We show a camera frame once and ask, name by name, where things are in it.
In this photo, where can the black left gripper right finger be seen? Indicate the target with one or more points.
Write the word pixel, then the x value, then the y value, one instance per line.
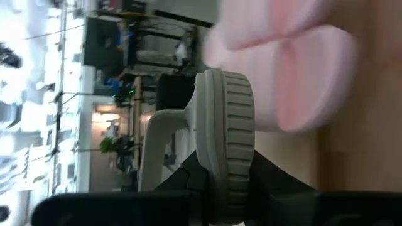
pixel 314 210

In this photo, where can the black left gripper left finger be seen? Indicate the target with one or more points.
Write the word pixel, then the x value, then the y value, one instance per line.
pixel 110 210

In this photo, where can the grey rubber slide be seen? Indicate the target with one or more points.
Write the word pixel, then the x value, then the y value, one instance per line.
pixel 232 125

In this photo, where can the small green background plant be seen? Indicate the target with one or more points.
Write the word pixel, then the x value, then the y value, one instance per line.
pixel 106 145

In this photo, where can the pink rubber slide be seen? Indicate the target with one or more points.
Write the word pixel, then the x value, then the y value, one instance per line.
pixel 251 22
pixel 298 81

